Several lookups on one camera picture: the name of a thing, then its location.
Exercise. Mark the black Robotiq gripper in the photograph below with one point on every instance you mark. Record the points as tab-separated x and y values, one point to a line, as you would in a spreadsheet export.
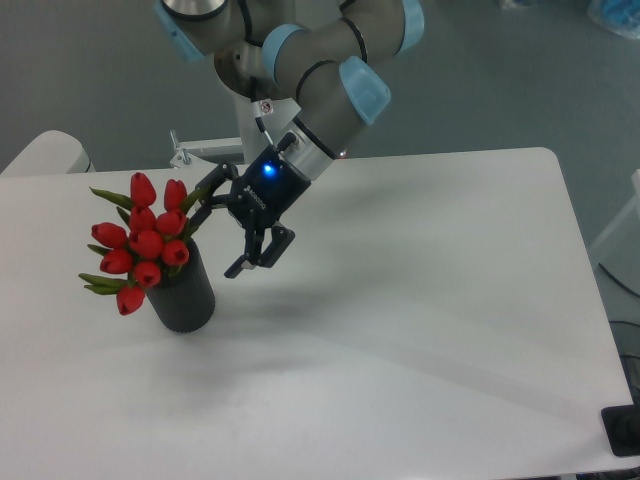
267	188

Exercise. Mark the red tulip bouquet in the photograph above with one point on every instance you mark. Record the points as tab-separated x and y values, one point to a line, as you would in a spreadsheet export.
147	249

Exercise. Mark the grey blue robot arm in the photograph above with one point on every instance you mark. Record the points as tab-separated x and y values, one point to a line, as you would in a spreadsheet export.
326	71

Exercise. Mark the dark grey ribbed vase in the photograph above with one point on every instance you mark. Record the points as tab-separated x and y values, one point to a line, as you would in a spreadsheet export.
184	302

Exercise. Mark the white chair backrest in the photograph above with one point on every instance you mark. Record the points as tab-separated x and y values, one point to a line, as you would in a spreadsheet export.
51	153

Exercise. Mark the white furniture at right edge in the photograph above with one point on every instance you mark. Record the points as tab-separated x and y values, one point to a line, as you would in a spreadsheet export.
618	229

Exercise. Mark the black device at table edge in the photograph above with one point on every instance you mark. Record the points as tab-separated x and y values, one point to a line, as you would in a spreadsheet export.
622	429

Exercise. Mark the white metal base frame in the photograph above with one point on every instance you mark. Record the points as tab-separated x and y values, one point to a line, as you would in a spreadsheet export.
188	153

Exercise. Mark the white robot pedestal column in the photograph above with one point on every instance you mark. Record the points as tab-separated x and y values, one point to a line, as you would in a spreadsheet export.
262	109

